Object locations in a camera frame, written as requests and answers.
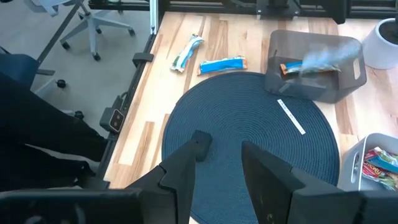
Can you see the white plant pot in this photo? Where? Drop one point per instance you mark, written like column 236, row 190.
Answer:
column 376, row 53

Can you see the white office chair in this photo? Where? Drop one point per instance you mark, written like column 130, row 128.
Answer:
column 91, row 25

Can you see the silver aluminium post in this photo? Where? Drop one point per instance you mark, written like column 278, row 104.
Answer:
column 153, row 17

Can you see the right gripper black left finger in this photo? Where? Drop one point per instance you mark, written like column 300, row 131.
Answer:
column 178, row 174

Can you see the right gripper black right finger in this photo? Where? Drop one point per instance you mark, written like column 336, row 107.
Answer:
column 270, row 183

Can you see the white label strip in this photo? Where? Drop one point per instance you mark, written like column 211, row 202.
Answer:
column 290, row 116

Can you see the blue chair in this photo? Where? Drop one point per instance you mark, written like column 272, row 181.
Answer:
column 15, row 67

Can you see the grey translucent plastic bin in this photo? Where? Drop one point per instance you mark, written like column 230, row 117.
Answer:
column 286, row 40

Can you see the black office chair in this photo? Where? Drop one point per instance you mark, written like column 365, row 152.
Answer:
column 37, row 130

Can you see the grey table-level camera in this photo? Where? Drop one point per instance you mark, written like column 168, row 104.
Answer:
column 112, row 120

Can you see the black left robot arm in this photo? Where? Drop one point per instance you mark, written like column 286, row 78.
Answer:
column 276, row 7

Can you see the light blue granola bar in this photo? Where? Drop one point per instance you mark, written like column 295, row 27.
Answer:
column 222, row 65
column 292, row 67

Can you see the silver green granola bar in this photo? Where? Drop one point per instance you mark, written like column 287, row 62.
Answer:
column 186, row 53

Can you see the red green granola bar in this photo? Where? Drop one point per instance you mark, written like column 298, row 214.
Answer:
column 387, row 160
column 373, row 170

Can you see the black round plate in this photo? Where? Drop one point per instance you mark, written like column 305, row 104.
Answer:
column 248, row 109

